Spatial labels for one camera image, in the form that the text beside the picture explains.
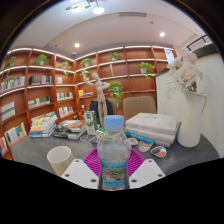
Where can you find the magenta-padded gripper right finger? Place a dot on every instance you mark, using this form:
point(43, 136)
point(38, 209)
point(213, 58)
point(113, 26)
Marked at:
point(146, 173)

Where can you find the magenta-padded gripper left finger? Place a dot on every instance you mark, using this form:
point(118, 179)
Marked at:
point(81, 173)

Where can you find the clear blue-capped water bottle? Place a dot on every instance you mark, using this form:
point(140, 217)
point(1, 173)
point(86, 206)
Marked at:
point(114, 156)

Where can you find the blue orange oval sticker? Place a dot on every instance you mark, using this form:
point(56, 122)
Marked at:
point(158, 151)

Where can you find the cream ceramic cup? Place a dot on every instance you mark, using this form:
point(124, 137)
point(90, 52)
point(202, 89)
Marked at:
point(60, 160)

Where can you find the white orange oval sticker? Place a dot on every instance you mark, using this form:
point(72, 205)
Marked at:
point(145, 146)

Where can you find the green white box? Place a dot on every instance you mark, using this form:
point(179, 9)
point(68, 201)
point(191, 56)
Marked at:
point(100, 131)

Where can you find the dark magazine stack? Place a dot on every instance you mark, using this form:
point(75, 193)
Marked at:
point(71, 128)

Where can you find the white book stack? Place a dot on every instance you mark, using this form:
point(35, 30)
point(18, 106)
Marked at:
point(151, 125)

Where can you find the tall green white carton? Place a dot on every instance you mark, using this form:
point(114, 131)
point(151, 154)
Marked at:
point(90, 122)

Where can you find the colourful book stack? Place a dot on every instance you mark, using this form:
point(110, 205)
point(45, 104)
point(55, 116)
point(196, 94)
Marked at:
point(43, 126)

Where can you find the dark blue chair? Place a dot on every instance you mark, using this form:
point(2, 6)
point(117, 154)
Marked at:
point(94, 111)

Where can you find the white pitcher vase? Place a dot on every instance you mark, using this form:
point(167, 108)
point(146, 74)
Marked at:
point(190, 123)

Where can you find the tan upholstered chair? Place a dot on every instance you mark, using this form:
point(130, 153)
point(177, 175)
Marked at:
point(138, 106)

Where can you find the wooden artist mannequin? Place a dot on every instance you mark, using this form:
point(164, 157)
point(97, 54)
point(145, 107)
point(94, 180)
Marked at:
point(100, 96)

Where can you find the recessed ceiling spotlight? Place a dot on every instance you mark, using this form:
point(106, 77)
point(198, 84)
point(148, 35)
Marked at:
point(77, 45)
point(162, 34)

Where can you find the ceiling air vent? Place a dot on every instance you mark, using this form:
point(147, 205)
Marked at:
point(132, 14)

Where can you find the branched round-bulb ceiling lamp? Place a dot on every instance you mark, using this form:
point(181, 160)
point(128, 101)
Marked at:
point(93, 6)

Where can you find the wooden wall shelf unit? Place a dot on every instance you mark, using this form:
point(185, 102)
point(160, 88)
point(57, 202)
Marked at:
point(130, 66)

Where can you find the black track light rail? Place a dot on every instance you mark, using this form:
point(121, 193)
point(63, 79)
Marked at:
point(196, 41)

